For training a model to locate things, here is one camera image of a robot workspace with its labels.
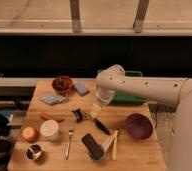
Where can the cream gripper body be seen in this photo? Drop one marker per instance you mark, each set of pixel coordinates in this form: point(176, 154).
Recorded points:
point(95, 110)

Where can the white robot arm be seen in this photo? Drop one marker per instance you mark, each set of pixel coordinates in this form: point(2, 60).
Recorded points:
point(176, 92)

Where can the red bowl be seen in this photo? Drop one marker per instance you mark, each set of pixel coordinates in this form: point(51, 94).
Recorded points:
point(62, 84)

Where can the purple bowl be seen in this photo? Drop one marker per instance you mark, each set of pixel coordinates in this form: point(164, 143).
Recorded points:
point(138, 126)

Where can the blue sponge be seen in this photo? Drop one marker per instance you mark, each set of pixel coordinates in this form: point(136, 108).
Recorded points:
point(81, 89)

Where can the green plastic tray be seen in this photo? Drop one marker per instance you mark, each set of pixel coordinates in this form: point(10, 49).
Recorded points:
point(129, 97)

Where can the silver fork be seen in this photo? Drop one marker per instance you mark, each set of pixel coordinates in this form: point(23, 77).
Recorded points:
point(70, 135)

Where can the wooden stick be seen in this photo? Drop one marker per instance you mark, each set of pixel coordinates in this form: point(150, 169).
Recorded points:
point(114, 152)

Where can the blue white cloth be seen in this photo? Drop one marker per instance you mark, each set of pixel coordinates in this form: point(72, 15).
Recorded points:
point(52, 99)

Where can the white cup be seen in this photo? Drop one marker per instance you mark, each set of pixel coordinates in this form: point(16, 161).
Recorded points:
point(50, 130)

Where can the red yellow apple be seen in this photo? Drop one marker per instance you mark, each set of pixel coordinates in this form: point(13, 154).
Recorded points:
point(29, 134)

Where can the small metal cup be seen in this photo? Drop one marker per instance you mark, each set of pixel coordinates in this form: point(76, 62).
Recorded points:
point(34, 153)

